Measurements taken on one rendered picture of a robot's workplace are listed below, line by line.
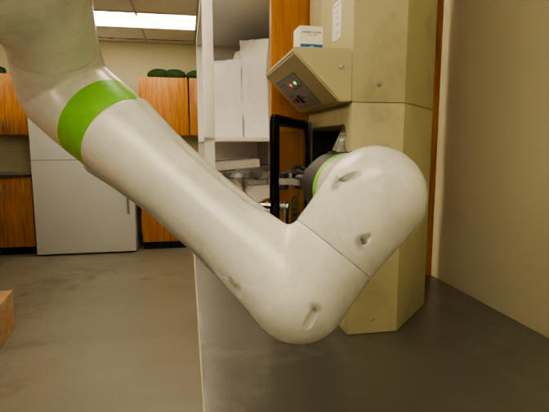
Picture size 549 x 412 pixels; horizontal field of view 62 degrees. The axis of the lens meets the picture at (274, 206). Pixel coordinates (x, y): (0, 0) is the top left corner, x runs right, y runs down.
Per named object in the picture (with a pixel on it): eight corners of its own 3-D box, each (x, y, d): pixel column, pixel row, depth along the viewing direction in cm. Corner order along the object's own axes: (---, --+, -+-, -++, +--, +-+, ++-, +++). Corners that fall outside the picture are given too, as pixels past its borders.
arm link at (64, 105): (-20, 42, 57) (69, 12, 64) (12, 120, 67) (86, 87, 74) (65, 118, 51) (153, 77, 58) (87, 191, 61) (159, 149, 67)
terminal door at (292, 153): (305, 270, 124) (307, 120, 118) (273, 310, 95) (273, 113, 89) (303, 270, 124) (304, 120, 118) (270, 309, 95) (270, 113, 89)
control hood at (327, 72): (308, 113, 119) (309, 73, 118) (352, 102, 88) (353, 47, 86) (265, 112, 117) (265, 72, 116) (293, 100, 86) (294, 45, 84)
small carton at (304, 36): (315, 60, 100) (315, 32, 99) (323, 56, 95) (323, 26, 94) (293, 60, 99) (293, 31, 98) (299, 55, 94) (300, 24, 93)
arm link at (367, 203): (470, 194, 45) (391, 121, 43) (391, 293, 45) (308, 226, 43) (405, 182, 59) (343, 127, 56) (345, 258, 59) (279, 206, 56)
